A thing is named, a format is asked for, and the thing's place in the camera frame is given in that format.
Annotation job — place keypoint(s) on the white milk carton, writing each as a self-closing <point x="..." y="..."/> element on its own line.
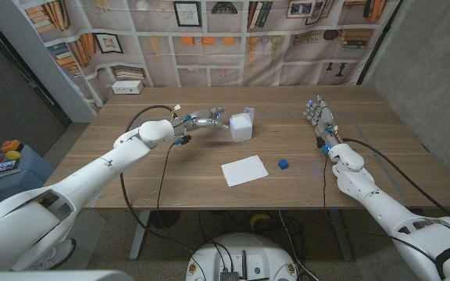
<point x="241" y="129"/>

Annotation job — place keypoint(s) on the grey white sneaker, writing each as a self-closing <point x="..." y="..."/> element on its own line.
<point x="55" y="253"/>

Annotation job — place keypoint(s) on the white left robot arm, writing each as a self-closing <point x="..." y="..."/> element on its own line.
<point x="92" y="175"/>

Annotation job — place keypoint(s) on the black backdrop stand pole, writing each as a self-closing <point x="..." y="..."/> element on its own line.
<point x="379" y="43"/>

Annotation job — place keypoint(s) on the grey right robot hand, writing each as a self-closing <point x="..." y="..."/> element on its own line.
<point x="324" y="119"/>

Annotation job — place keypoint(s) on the yellow toy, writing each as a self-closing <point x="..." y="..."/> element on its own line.
<point x="13" y="155"/>

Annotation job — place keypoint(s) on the colourful phone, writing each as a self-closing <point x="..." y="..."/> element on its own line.
<point x="1" y="167"/>

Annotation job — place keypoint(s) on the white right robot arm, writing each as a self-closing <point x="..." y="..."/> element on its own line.
<point x="381" y="207"/>

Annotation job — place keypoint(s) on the white floor board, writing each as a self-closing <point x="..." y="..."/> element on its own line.
<point x="90" y="234"/>

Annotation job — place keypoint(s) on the white paper sheet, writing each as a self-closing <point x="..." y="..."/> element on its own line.
<point x="244" y="171"/>

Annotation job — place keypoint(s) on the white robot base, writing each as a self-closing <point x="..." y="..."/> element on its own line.
<point x="244" y="253"/>

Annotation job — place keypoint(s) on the white table leg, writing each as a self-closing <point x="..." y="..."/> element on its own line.
<point x="139" y="238"/>
<point x="342" y="238"/>

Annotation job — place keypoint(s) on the small blue block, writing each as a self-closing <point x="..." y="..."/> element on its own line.
<point x="283" y="164"/>

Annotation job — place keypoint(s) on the orange toy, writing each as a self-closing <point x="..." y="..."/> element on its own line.
<point x="10" y="145"/>

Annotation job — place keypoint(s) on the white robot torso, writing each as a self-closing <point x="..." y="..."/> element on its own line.
<point x="53" y="276"/>

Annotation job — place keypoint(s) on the printed bookshelf backdrop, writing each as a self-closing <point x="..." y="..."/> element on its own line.
<point x="217" y="54"/>

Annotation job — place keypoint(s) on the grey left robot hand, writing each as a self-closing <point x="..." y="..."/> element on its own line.
<point x="201" y="119"/>

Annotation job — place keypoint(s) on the blue grey stool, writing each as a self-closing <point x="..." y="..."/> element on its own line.
<point x="22" y="183"/>

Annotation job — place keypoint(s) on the yellow object under table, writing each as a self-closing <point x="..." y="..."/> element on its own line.
<point x="259" y="218"/>

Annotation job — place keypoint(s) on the white power strip box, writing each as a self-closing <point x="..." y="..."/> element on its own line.
<point x="127" y="87"/>

